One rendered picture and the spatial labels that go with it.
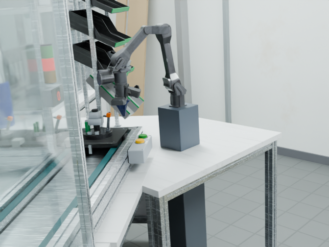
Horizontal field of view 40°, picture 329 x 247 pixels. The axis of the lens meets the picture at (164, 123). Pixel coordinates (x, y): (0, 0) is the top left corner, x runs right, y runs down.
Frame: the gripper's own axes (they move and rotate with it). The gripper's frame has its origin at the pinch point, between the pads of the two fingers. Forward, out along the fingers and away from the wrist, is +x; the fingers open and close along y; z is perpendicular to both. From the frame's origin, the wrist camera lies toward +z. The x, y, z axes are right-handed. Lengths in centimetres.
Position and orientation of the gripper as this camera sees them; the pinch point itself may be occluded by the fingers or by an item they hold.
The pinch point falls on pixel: (123, 109)
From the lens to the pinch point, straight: 205.4
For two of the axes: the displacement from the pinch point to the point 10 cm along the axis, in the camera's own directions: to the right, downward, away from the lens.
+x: 0.7, 9.6, 2.7
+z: 9.9, -0.3, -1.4
